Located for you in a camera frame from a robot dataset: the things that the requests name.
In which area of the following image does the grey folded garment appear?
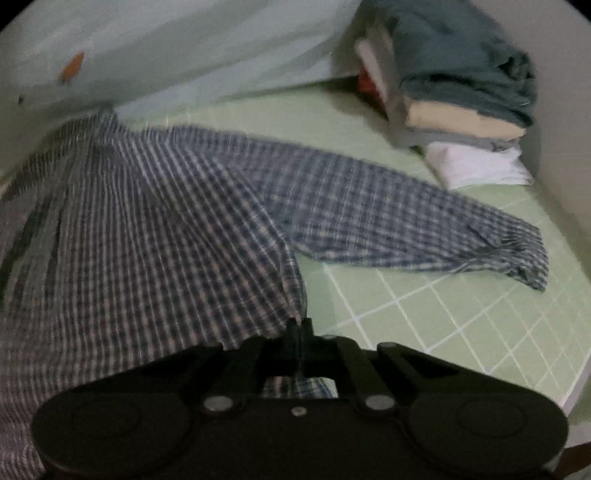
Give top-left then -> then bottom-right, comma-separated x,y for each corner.
355,25 -> 522,153

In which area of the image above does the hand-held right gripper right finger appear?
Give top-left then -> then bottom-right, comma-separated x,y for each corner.
300,318 -> 467,417

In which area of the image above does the cream folded garment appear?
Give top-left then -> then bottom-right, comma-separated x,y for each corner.
404,99 -> 527,141

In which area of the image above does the blue checked shirt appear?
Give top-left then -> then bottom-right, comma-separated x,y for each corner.
0,111 -> 550,480

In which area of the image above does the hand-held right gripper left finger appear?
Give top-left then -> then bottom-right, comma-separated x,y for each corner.
134,318 -> 301,418

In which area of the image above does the white folded garment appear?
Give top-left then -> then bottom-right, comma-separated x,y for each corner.
425,141 -> 534,190

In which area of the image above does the teal folded garment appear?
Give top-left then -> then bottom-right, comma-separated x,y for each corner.
365,0 -> 539,127

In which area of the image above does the red folded garment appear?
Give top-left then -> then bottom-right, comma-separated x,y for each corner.
358,69 -> 384,100

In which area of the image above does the carrot print quilt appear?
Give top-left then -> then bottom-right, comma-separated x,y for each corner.
0,0 -> 365,125

